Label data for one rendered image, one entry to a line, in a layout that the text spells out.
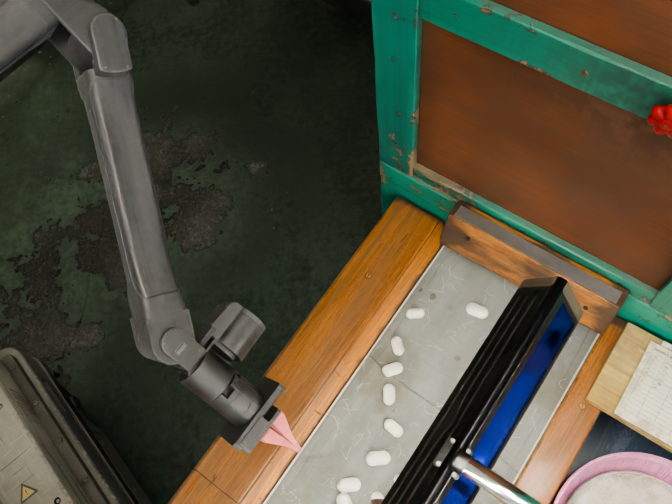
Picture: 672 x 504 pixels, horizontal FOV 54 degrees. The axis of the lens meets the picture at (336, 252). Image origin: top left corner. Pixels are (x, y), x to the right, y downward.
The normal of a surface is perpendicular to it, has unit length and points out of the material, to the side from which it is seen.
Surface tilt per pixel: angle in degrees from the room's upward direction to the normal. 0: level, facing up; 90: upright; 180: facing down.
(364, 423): 0
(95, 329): 0
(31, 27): 47
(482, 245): 67
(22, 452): 0
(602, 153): 90
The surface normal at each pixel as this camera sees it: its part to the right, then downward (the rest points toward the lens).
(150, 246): 0.59, -0.05
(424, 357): -0.09, -0.43
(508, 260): -0.57, 0.53
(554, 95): -0.58, 0.76
